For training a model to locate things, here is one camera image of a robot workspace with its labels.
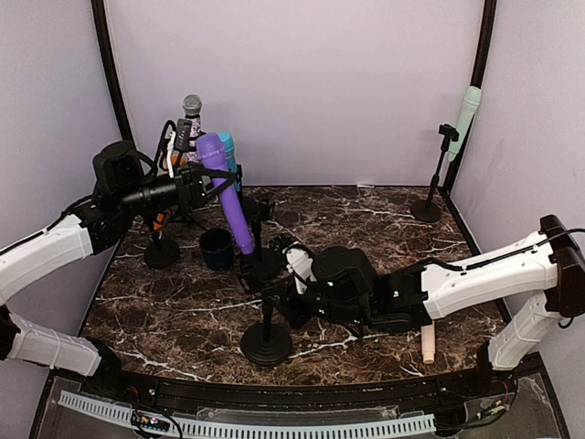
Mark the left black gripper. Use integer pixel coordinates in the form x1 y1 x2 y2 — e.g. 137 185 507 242
117 160 236 217

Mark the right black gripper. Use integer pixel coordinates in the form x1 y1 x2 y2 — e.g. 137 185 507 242
262 278 371 334

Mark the purple microphone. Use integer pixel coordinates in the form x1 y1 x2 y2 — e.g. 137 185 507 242
197 133 254 256

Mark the black round-base stand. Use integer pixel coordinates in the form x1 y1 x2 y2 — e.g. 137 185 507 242
248 198 281 281
237 164 258 222
144 231 180 270
238 255 293 367
410 123 459 223

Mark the pale pink microphone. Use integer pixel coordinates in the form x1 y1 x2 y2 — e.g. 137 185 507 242
420 323 436 365

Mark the mint green microphone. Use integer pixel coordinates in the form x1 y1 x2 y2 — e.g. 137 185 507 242
448 86 482 163

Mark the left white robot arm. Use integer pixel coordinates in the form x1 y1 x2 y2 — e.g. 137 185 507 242
1 141 237 399

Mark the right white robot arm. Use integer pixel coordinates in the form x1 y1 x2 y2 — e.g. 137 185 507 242
261 215 584 397

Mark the black round-base stand, teal mic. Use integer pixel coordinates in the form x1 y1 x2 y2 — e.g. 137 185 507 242
237 164 258 222

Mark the teal blue microphone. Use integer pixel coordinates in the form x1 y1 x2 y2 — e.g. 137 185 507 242
218 132 241 194

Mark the orange microphone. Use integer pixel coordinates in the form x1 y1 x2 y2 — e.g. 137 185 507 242
153 153 186 233

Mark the silver glitter microphone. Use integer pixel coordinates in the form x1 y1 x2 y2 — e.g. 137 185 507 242
182 94 203 139

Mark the black round-base stand, orange mic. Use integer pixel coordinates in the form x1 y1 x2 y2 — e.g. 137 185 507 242
144 231 180 270

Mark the dark blue mug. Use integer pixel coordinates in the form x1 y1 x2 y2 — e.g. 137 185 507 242
198 228 235 272

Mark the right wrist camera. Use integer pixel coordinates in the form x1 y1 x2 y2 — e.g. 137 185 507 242
269 233 316 295

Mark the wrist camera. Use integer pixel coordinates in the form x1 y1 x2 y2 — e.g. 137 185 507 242
154 118 192 178
269 233 316 295

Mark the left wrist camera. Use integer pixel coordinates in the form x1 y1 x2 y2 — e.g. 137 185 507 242
154 118 192 178

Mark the black tripod shock-mount stand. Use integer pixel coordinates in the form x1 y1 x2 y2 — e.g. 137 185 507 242
166 137 199 225

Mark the left black corner post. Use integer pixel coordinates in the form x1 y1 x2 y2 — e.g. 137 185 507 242
90 0 150 196

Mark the black corner post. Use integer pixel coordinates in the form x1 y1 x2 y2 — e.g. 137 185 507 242
90 0 150 196
443 0 497 194

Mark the white slotted cable duct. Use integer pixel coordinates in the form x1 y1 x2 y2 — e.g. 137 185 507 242
57 391 436 438

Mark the black front rail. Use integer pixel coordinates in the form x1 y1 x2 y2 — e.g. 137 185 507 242
84 369 517 413

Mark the right black corner post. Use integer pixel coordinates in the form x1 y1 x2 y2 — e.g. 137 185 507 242
443 0 497 194

